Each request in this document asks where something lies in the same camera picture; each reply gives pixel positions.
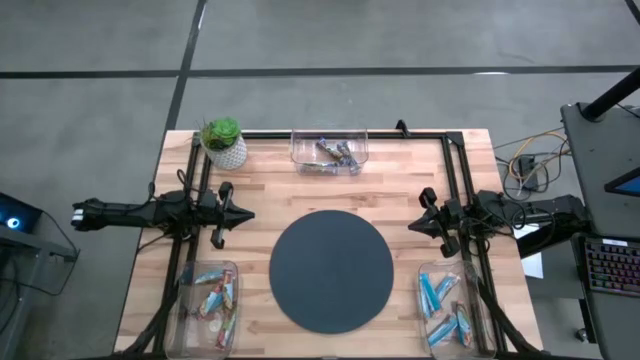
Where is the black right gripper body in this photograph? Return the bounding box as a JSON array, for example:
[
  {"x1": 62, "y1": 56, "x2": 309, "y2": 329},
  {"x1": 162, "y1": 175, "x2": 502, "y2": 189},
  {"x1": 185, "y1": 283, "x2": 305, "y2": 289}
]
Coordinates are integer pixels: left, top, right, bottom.
[{"x1": 438, "y1": 198, "x2": 474, "y2": 236}]

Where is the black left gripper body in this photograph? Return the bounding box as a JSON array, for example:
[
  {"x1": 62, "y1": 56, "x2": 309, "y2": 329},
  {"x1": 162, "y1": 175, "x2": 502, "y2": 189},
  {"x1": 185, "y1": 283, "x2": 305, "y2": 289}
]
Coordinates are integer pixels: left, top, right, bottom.
[{"x1": 198, "y1": 192, "x2": 225, "y2": 231}]

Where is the blue granola bar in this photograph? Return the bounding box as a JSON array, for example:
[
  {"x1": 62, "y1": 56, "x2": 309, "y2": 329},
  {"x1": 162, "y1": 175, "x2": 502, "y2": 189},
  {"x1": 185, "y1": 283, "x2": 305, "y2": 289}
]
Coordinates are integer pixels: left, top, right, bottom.
[
  {"x1": 222, "y1": 269, "x2": 237, "y2": 310},
  {"x1": 427, "y1": 314, "x2": 459, "y2": 349},
  {"x1": 192, "y1": 297, "x2": 221, "y2": 321},
  {"x1": 433, "y1": 273, "x2": 462, "y2": 301},
  {"x1": 417, "y1": 279, "x2": 432, "y2": 322}
]

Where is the teal granola bar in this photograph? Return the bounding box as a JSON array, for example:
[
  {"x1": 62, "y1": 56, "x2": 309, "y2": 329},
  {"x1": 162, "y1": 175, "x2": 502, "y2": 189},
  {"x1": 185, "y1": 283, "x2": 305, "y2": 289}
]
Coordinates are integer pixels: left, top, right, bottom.
[{"x1": 193, "y1": 269, "x2": 225, "y2": 285}]

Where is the red and green granola bar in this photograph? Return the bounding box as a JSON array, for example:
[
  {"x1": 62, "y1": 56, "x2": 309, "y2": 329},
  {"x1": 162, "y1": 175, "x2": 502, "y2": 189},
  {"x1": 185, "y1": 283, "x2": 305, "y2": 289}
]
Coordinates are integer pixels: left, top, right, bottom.
[{"x1": 214, "y1": 308, "x2": 237, "y2": 351}]

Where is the clear plastic bin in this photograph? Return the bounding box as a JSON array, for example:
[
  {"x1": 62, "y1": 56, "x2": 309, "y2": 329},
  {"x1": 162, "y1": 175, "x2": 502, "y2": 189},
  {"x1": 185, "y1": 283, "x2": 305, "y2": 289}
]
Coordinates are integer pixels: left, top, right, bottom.
[
  {"x1": 164, "y1": 259, "x2": 240, "y2": 360},
  {"x1": 417, "y1": 259, "x2": 499, "y2": 360},
  {"x1": 289, "y1": 127, "x2": 370, "y2": 176}
]

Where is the white paper sheet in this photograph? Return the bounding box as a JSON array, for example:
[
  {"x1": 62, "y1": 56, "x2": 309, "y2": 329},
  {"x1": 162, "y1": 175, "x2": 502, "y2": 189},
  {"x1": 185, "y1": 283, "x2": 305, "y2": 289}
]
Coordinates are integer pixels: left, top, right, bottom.
[
  {"x1": 512, "y1": 223, "x2": 541, "y2": 240},
  {"x1": 519, "y1": 252, "x2": 545, "y2": 280}
]

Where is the succulent in white patterned pot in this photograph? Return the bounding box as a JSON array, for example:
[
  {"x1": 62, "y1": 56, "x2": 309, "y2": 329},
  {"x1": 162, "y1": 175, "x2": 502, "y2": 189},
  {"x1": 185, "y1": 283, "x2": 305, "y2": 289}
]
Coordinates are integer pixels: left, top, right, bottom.
[{"x1": 198, "y1": 117, "x2": 249, "y2": 171}]

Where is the black power adapter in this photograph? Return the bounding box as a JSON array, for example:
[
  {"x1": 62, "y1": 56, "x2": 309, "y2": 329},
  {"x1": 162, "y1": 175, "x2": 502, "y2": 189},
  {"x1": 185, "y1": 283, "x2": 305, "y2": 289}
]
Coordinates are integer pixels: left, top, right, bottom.
[{"x1": 517, "y1": 154, "x2": 541, "y2": 192}]

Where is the dark round plate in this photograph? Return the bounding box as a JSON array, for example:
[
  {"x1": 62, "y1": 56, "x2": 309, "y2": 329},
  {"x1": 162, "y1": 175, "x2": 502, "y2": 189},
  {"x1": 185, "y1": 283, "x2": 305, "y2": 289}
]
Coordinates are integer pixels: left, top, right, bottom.
[{"x1": 268, "y1": 209, "x2": 395, "y2": 335}]

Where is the dark grey workstation desk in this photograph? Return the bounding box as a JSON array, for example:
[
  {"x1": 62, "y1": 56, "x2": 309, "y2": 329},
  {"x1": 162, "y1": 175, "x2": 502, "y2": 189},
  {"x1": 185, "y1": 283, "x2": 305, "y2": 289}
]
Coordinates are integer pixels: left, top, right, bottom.
[{"x1": 559, "y1": 102, "x2": 640, "y2": 360}]

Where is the backlit computer keyboard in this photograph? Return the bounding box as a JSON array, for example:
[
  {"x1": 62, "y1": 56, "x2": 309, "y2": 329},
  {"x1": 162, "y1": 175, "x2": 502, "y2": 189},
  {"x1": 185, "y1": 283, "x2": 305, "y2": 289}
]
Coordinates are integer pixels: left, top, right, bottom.
[{"x1": 582, "y1": 238, "x2": 640, "y2": 297}]

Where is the computer monitor screen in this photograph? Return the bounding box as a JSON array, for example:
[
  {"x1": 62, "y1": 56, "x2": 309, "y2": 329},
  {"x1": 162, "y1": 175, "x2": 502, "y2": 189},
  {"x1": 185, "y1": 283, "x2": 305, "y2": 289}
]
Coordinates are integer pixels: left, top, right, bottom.
[{"x1": 603, "y1": 167, "x2": 640, "y2": 199}]

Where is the grey metal stand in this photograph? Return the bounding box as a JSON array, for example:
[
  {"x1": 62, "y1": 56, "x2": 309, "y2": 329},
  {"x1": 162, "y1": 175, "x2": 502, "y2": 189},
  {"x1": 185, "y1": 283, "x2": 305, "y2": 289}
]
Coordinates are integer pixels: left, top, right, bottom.
[{"x1": 0, "y1": 224, "x2": 81, "y2": 360}]

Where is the black computer with blue light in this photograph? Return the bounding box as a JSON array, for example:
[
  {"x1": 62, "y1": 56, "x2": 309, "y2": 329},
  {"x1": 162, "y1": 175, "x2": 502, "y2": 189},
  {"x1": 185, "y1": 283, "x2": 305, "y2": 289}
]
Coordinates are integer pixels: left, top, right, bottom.
[{"x1": 0, "y1": 192, "x2": 44, "y2": 235}]

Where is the black metal pole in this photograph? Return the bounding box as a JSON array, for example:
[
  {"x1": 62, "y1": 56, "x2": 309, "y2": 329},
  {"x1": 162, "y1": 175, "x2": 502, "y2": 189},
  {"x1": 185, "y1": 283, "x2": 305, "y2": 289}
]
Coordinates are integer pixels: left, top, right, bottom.
[{"x1": 582, "y1": 67, "x2": 640, "y2": 122}]

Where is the black looped gripper cable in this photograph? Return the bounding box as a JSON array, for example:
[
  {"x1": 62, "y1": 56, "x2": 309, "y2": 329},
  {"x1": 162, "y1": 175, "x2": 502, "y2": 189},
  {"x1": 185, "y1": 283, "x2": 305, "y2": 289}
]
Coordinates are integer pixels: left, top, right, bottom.
[
  {"x1": 175, "y1": 168, "x2": 207, "y2": 204},
  {"x1": 462, "y1": 198, "x2": 527, "y2": 236}
]

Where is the black coiled cable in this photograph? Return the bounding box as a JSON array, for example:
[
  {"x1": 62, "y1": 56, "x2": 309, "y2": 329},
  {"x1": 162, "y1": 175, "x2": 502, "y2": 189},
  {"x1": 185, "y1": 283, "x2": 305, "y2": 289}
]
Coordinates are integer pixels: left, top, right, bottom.
[{"x1": 501, "y1": 149, "x2": 551, "y2": 202}]

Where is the yellow cable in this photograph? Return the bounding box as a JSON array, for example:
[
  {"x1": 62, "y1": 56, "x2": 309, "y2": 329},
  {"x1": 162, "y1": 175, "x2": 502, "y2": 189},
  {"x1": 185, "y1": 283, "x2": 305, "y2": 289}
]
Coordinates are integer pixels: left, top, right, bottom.
[{"x1": 507, "y1": 130, "x2": 571, "y2": 192}]

